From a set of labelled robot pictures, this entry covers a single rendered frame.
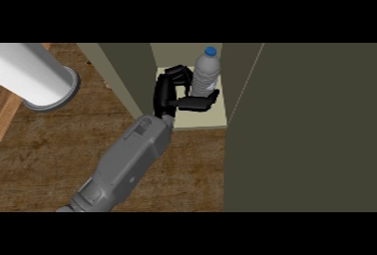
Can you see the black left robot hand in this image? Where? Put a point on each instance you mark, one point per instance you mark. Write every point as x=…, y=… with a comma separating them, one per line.
x=164, y=96

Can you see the clear blue-capped water bottle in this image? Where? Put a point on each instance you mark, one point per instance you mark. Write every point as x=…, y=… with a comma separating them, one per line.
x=206, y=74

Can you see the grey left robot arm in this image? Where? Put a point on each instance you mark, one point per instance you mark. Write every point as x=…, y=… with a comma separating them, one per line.
x=130, y=156

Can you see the olive cabinet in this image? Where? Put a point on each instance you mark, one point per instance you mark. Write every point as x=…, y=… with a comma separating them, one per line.
x=132, y=73

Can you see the dark olive cabinet door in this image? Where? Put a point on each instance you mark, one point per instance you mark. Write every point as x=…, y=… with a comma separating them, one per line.
x=303, y=132

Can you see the white cylinder with grey rim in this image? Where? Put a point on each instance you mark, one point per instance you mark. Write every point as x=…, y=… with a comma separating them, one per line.
x=34, y=74

